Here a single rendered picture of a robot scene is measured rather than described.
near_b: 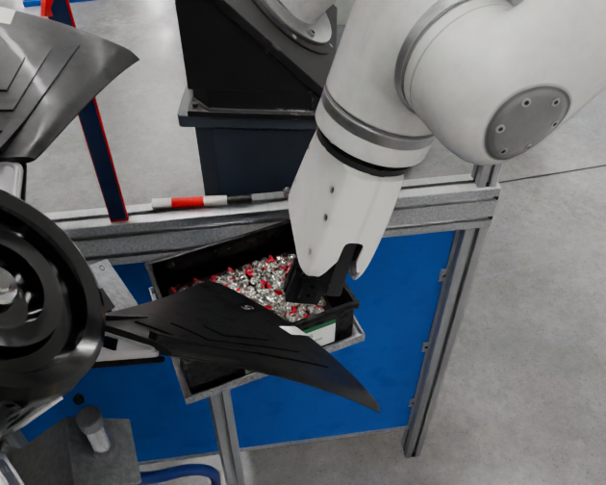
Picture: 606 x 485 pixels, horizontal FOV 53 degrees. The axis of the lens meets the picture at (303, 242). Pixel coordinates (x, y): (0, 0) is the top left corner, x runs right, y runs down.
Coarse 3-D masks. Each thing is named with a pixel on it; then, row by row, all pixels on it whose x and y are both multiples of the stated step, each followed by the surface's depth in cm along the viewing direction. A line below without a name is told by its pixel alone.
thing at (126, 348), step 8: (112, 336) 41; (120, 336) 41; (120, 344) 39; (128, 344) 40; (136, 344) 40; (144, 344) 40; (104, 352) 35; (112, 352) 36; (120, 352) 36; (128, 352) 37; (136, 352) 37; (144, 352) 38; (152, 352) 38; (96, 360) 34; (104, 360) 35; (112, 360) 35
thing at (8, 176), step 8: (0, 168) 38; (8, 168) 38; (16, 168) 38; (0, 176) 37; (8, 176) 37; (16, 176) 37; (0, 184) 37; (8, 184) 37; (16, 184) 37; (16, 192) 36
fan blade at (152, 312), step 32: (192, 288) 61; (224, 288) 63; (128, 320) 45; (160, 320) 46; (192, 320) 49; (224, 320) 52; (256, 320) 56; (160, 352) 39; (192, 352) 40; (224, 352) 43; (256, 352) 46; (288, 352) 50; (320, 352) 56; (320, 384) 47; (352, 384) 53
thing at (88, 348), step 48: (0, 192) 31; (0, 240) 30; (48, 240) 32; (48, 288) 30; (96, 288) 32; (0, 336) 27; (48, 336) 29; (96, 336) 31; (0, 384) 25; (48, 384) 27; (0, 432) 28
